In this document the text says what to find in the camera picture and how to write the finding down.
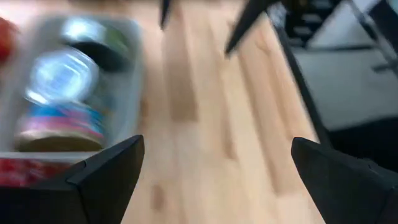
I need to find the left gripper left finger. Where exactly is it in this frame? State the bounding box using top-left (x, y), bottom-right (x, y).
top-left (0, 134), bottom-right (146, 224)

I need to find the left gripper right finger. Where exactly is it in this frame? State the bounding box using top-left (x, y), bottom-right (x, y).
top-left (292, 136), bottom-right (398, 224)

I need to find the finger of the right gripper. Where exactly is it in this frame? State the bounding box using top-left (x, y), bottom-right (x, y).
top-left (159, 0), bottom-right (174, 31)
top-left (224, 0), bottom-right (280, 59)

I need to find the gold lid tuna can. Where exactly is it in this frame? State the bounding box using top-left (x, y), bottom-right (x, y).
top-left (14, 101), bottom-right (106, 153)

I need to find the purple grape bunch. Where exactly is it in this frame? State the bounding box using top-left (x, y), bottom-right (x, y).
top-left (0, 157), bottom-right (74, 187)

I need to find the blue yellow label tin can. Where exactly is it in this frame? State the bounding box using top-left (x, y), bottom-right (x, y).
top-left (24, 48), bottom-right (102, 105)

